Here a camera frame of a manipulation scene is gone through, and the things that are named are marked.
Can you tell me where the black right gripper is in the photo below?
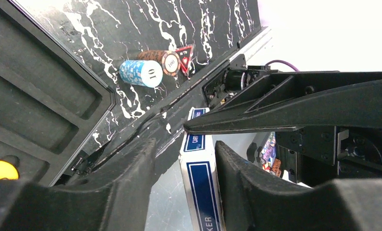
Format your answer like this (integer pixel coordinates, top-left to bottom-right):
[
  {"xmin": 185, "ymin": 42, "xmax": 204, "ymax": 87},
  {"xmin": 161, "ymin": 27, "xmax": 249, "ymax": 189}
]
[{"xmin": 184, "ymin": 72, "xmax": 382, "ymax": 187}]

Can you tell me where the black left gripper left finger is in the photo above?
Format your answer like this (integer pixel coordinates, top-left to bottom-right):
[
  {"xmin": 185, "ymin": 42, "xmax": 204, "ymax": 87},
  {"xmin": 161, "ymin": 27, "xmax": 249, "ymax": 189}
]
[{"xmin": 0, "ymin": 138, "xmax": 156, "ymax": 231}]

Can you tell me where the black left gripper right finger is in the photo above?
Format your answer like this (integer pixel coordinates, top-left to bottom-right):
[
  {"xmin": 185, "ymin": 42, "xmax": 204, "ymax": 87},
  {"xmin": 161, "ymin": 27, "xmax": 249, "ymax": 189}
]
[{"xmin": 215, "ymin": 141, "xmax": 382, "ymax": 231}]

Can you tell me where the blue playing card deck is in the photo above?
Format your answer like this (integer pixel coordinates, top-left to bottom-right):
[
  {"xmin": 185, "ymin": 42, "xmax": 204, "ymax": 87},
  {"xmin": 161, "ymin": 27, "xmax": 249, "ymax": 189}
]
[{"xmin": 178, "ymin": 106, "xmax": 225, "ymax": 231}]

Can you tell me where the black foam-lined poker case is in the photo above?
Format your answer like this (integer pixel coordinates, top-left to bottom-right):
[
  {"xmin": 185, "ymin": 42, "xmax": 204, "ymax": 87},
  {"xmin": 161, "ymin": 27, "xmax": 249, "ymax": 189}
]
[{"xmin": 0, "ymin": 0, "xmax": 116, "ymax": 186}]

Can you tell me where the yellow big blind button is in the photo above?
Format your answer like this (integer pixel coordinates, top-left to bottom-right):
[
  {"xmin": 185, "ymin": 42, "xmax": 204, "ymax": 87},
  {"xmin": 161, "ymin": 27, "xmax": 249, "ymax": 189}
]
[{"xmin": 0, "ymin": 160, "xmax": 19, "ymax": 180}]

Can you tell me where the blue poker chip stack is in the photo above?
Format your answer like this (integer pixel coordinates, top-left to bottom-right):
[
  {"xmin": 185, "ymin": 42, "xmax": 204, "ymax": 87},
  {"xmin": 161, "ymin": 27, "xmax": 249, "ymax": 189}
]
[{"xmin": 119, "ymin": 60, "xmax": 163, "ymax": 88}]

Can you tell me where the brown poker chip stack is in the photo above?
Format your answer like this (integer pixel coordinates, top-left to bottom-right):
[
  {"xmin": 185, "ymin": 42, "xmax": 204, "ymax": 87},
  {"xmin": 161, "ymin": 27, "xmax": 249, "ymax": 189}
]
[{"xmin": 137, "ymin": 50, "xmax": 181, "ymax": 76}]

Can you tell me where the red triangle dealer button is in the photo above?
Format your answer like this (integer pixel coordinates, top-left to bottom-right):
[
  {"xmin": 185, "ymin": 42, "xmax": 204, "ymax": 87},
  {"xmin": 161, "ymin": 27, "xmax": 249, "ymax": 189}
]
[{"xmin": 175, "ymin": 44, "xmax": 195, "ymax": 77}]

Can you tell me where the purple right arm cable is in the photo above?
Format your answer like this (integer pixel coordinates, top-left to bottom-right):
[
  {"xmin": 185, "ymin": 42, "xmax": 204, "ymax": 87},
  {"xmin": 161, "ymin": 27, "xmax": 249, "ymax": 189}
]
[{"xmin": 265, "ymin": 59, "xmax": 301, "ymax": 72}]

